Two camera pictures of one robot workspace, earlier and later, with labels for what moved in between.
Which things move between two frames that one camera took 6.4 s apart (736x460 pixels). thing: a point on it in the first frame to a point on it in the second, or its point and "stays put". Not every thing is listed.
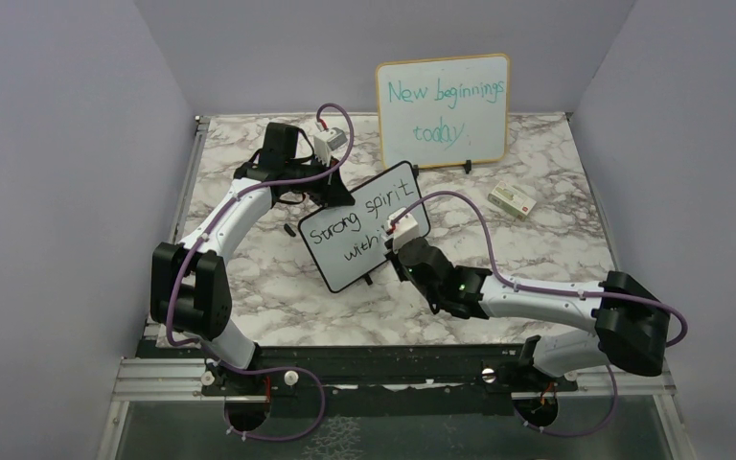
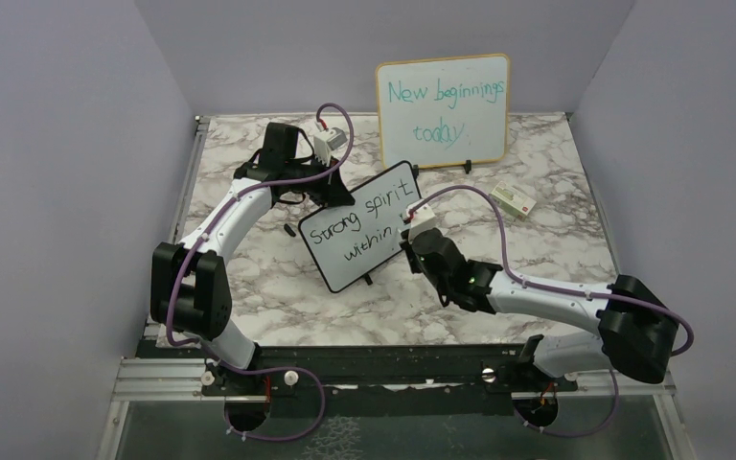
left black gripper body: x=319 y=188 stays put
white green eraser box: x=514 y=201 stays put
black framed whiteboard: x=347 y=241 stays put
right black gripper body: x=396 y=257 to x=414 y=262
